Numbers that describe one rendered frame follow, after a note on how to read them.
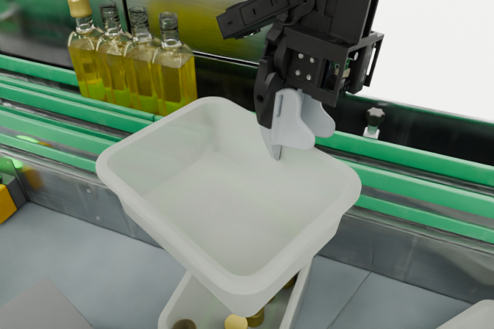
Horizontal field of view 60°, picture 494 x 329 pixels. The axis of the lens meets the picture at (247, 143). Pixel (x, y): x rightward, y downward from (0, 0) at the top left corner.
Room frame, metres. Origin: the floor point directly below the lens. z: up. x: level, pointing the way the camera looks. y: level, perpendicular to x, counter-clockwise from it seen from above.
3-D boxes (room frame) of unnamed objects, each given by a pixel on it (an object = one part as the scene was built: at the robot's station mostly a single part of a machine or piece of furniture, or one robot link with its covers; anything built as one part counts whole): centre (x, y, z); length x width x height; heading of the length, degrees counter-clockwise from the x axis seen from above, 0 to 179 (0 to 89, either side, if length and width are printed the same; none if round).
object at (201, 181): (0.31, 0.02, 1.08); 0.22 x 0.17 x 0.09; 46
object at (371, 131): (0.60, -0.22, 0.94); 0.07 x 0.04 x 0.13; 158
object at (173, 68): (0.66, 0.13, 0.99); 0.06 x 0.06 x 0.21; 68
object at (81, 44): (0.72, 0.29, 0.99); 0.06 x 0.06 x 0.21; 67
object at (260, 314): (0.36, -0.01, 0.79); 0.04 x 0.04 x 0.04
